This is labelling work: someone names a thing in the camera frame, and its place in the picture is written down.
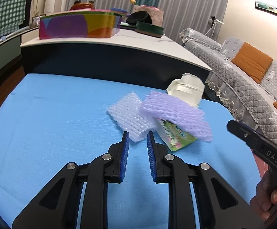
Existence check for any green printed drink carton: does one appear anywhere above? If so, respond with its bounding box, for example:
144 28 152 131
154 118 198 151

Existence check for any white plastic container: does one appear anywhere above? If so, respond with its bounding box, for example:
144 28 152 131
166 73 205 109

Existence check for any white-topped coffee table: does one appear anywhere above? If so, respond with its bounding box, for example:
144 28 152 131
20 27 212 93

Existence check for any green television cabinet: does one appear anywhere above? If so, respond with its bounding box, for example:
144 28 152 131
0 29 25 101

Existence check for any small photo frame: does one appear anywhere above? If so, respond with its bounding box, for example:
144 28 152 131
32 15 45 28

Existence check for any dark green bowl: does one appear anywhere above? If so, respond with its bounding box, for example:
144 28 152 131
135 21 165 39

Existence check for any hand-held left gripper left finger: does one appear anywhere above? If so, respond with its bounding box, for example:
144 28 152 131
12 131 130 229

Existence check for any multicoloured rectangular box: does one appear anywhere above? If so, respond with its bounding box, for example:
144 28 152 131
39 9 123 40

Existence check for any purple foam fruit net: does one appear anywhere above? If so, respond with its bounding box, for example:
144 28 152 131
138 90 213 144

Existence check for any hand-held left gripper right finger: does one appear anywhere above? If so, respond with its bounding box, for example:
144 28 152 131
147 131 265 229

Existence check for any pink round bin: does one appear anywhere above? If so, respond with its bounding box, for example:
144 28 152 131
253 151 271 179

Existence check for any pink lace basket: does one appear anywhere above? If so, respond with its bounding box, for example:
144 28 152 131
132 5 165 28

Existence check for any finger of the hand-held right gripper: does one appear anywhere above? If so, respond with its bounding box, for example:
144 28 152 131
226 120 264 149

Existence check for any white foam fruit net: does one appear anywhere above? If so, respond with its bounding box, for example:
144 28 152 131
107 92 154 143

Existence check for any black hat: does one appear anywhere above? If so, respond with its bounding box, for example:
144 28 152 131
126 11 153 27

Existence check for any grey quilted sofa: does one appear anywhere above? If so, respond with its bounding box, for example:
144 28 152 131
179 27 277 153

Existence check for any white rod with blue ball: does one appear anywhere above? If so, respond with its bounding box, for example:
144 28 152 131
0 26 40 48

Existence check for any white floor lamp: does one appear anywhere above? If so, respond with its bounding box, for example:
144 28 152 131
204 15 224 39

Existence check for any potted green plant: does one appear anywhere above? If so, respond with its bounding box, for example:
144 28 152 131
32 0 47 17

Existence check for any red teapot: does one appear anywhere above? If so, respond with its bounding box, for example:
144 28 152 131
69 0 96 11

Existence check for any person's right hand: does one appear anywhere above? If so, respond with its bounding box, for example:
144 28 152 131
249 170 277 222

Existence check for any black television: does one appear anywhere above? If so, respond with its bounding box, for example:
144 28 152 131
0 0 36 50

